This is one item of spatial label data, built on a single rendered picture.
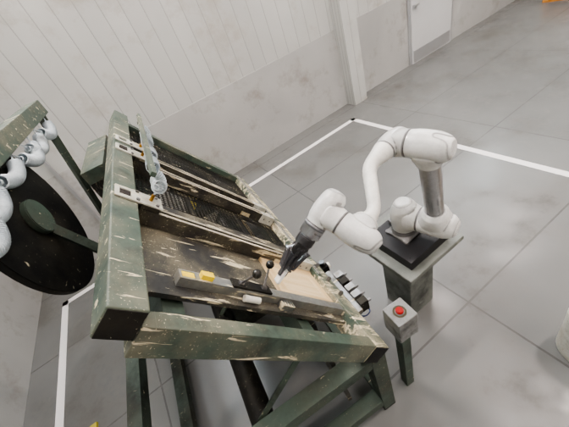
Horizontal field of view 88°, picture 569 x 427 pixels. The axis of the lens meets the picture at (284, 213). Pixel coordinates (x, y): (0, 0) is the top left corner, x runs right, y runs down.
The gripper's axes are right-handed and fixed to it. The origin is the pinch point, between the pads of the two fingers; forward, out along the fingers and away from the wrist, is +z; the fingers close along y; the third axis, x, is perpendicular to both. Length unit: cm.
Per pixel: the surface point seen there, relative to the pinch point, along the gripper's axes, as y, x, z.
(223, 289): -19.5, 1.8, 13.2
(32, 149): -95, 123, 33
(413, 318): 69, -23, -9
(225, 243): -7.1, 38.3, 12.2
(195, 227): -25.8, 38.3, 8.9
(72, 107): -92, 362, 57
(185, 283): -35.0, 1.8, 13.7
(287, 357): 3.8, -23.2, 19.3
